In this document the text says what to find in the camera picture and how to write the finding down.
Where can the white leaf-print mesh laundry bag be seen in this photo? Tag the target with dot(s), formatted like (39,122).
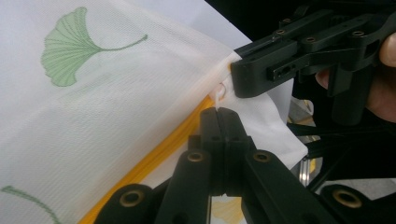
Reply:
(109,109)

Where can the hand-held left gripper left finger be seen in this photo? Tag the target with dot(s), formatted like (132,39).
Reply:
(213,137)

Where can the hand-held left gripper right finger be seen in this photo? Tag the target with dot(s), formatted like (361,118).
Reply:
(235,137)

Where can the white table cover sheet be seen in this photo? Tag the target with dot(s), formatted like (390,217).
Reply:
(211,18)

